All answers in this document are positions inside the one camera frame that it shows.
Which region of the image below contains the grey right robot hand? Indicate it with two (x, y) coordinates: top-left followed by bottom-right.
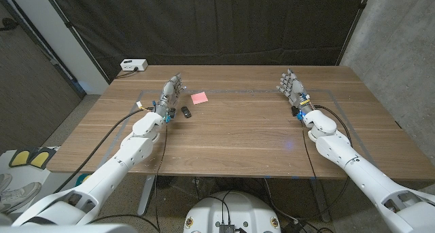
(275, 68), (315, 121)

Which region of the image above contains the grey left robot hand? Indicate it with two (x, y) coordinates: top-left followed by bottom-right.
(152, 72), (187, 124)

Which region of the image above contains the pink sticky note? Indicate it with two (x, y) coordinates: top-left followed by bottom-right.
(190, 91), (209, 105)

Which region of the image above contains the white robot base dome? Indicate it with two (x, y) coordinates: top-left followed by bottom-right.
(183, 190), (282, 233)

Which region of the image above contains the white power box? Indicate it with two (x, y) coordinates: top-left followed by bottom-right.
(120, 58), (149, 72)

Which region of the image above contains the black backdrop curtain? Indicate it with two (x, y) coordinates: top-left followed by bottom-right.
(40, 0), (373, 83)

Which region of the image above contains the black backdrop stand pole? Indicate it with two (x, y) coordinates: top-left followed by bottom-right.
(335, 0), (373, 67)
(40, 0), (111, 84)

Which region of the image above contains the grey metal table leg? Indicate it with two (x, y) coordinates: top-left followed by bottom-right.
(137, 174), (156, 216)
(309, 178), (331, 223)

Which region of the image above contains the yellow black foot pedal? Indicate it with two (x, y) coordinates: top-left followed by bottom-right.
(8, 147), (37, 168)
(29, 147), (57, 170)

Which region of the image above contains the grey sneaker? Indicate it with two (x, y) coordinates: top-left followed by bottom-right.
(0, 181), (42, 213)

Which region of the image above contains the black power box cable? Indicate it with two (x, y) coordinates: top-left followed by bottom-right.
(115, 68), (139, 79)

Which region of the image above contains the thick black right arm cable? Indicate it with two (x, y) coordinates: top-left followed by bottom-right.
(312, 105), (353, 149)

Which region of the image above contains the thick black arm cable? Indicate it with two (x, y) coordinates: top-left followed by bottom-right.
(312, 105), (353, 149)
(53, 107), (154, 194)

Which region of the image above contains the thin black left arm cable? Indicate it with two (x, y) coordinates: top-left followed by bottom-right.
(154, 122), (169, 232)

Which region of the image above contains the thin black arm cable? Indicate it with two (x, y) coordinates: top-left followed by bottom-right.
(154, 122), (169, 232)
(300, 120), (319, 179)

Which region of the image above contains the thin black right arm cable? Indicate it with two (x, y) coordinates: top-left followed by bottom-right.
(300, 120), (319, 179)

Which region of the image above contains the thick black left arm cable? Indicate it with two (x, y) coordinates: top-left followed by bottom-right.
(53, 107), (154, 194)

